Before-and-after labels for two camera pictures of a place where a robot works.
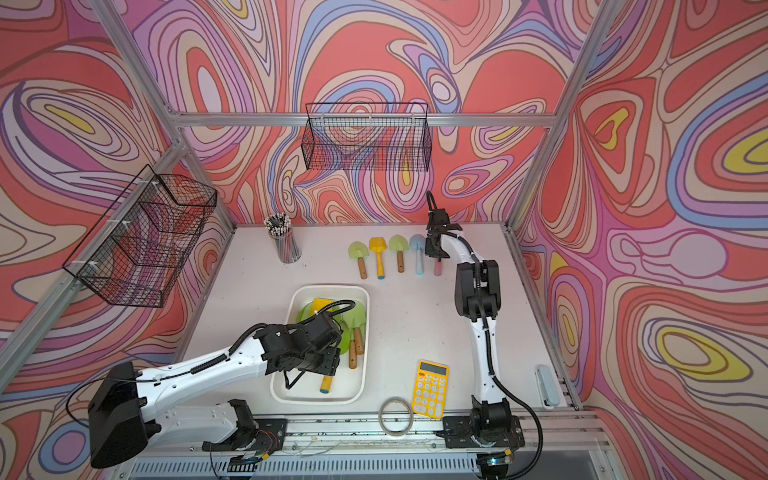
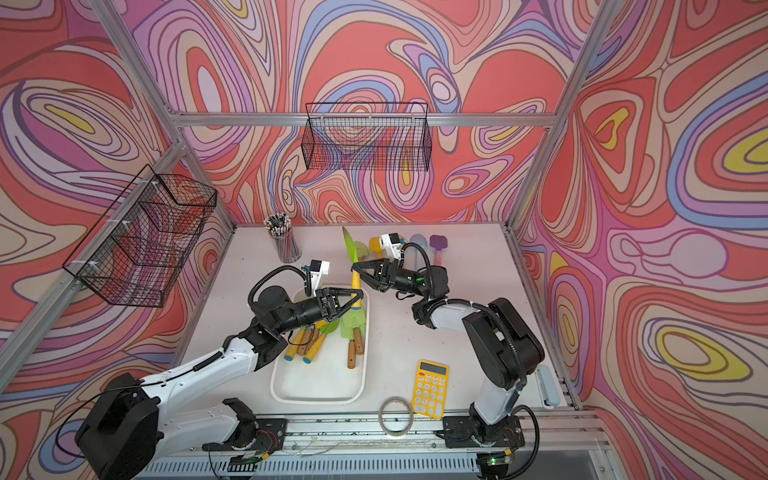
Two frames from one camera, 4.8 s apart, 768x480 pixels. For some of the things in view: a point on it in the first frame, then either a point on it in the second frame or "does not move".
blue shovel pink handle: [417, 242] does not move
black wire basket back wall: [372, 136] does not move
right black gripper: [431, 251] → [381, 285]
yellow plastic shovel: [379, 244] does not move
